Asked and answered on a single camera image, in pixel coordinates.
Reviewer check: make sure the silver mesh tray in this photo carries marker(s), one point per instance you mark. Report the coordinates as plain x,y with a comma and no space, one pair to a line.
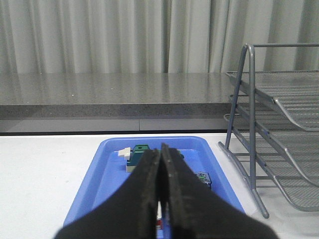
294,94
298,192
281,147

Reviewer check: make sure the red emergency stop button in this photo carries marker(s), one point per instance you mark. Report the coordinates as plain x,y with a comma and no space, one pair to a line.
204,178

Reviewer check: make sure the grey stone counter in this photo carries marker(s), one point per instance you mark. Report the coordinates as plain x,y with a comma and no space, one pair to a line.
113,102

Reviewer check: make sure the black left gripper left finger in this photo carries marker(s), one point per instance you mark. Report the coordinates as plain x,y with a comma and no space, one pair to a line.
130,213

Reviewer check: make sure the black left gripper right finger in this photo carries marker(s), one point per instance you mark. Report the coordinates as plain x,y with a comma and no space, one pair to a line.
195,212

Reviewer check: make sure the green and beige switch block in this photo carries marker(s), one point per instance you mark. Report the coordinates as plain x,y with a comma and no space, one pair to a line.
132,156

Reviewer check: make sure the blue plastic tray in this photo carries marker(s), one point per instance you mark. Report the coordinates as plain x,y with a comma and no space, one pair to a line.
107,171

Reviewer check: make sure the white pleated curtain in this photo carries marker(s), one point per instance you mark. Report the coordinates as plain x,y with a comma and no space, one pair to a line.
145,36

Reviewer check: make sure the silver wire rack frame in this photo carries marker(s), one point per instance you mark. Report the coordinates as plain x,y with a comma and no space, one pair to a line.
243,102

